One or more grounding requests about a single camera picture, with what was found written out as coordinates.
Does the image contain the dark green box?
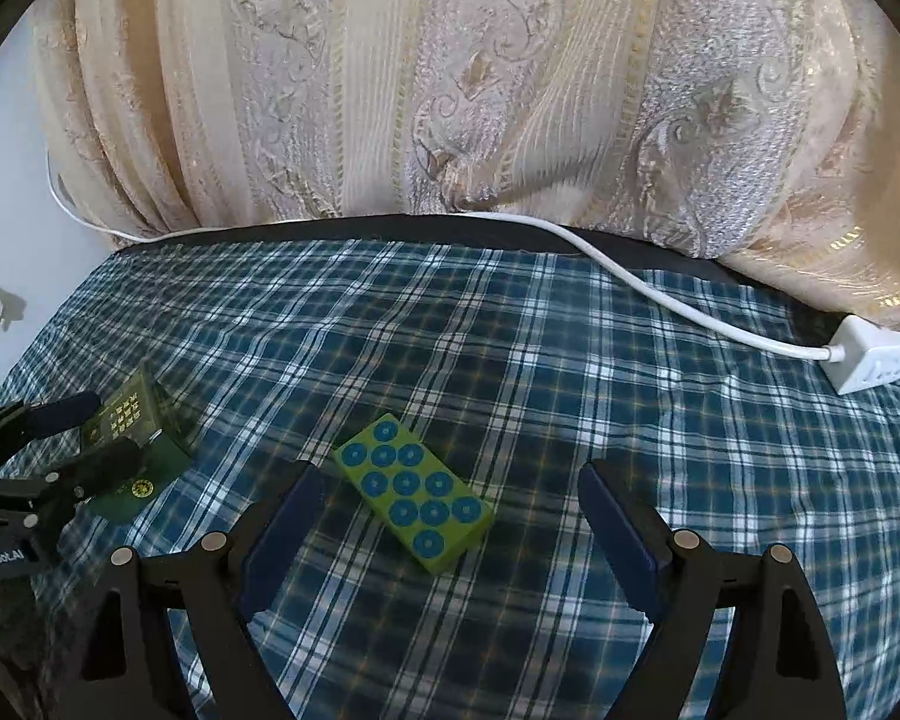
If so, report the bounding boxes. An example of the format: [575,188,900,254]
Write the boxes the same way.
[82,367,196,526]

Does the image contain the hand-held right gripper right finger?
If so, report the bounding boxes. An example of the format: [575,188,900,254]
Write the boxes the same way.
[577,461,847,720]

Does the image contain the blue plaid tablecloth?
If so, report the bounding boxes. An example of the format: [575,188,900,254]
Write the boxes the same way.
[0,238,900,720]

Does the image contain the white power cable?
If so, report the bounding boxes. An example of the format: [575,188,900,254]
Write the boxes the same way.
[45,154,845,361]

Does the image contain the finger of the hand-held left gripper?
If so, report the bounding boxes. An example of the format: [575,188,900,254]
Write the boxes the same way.
[0,390,102,458]
[15,439,147,522]

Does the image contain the large green dotted toy block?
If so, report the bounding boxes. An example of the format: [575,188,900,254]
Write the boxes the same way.
[334,412,496,577]

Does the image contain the cream patterned curtain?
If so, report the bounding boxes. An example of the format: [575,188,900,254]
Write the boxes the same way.
[30,0,900,331]

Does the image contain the white power strip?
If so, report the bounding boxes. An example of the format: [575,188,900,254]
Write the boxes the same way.
[825,315,900,396]

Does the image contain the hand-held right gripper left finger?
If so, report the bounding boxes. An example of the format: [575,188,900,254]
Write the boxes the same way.
[60,460,327,720]

